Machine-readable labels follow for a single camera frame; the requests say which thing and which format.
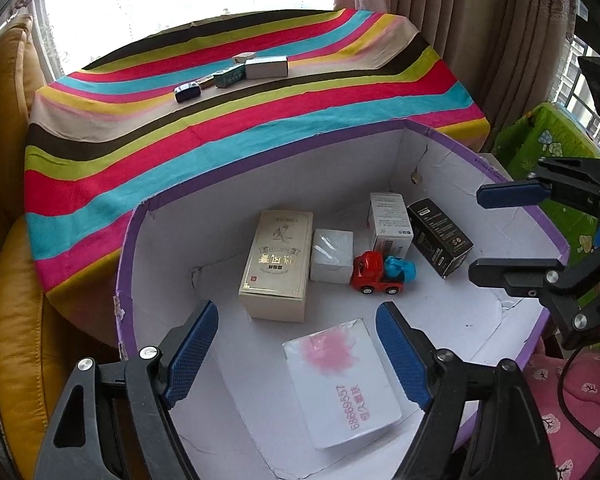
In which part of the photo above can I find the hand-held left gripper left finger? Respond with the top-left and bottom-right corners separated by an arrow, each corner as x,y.
32,300 -> 220,480

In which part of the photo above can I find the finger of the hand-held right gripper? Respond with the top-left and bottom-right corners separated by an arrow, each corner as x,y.
468,230 -> 600,350
476,157 -> 600,231

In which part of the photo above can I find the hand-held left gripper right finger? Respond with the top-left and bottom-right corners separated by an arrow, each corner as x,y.
375,301 -> 553,480

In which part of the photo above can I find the large white box pink stain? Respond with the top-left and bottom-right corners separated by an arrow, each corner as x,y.
281,317 -> 403,451

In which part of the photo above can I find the black box with lock print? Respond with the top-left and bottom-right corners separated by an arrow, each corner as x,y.
406,197 -> 475,279

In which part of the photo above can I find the red toy truck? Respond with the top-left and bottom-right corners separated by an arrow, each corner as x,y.
350,251 -> 417,296

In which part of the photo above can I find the purple-rimmed cardboard box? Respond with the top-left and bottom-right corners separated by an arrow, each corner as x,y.
114,119 -> 572,480

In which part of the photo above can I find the small plain white box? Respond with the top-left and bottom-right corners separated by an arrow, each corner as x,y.
310,228 -> 356,285

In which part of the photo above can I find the tall beige box gold print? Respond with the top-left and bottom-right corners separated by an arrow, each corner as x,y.
238,210 -> 315,323

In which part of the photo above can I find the white printed carton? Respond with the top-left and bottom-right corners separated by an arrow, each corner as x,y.
367,191 -> 415,258

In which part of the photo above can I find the grey-white carton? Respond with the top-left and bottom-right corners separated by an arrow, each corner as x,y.
244,56 -> 289,81

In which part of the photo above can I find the green printed play mat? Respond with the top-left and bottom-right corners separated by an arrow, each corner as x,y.
495,102 -> 600,266

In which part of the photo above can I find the pink blossom-print cushion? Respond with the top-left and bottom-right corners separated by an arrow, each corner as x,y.
522,350 -> 600,480

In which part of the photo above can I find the beige drape curtain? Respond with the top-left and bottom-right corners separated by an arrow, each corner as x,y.
335,0 -> 588,156

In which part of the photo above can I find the yellow leather sofa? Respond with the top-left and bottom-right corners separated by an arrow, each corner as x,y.
0,12 -> 131,480

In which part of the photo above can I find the striped colourful tablecloth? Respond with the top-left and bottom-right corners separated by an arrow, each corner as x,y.
24,7 -> 491,348

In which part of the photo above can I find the glossy blue box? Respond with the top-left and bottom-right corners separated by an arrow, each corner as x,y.
174,80 -> 202,103

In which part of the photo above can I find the green box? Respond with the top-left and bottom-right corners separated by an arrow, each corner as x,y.
212,65 -> 247,89

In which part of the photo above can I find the white lace curtain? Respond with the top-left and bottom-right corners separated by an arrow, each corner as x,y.
30,0 -> 341,76

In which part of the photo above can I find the black cable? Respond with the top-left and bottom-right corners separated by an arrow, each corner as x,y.
557,345 -> 600,443

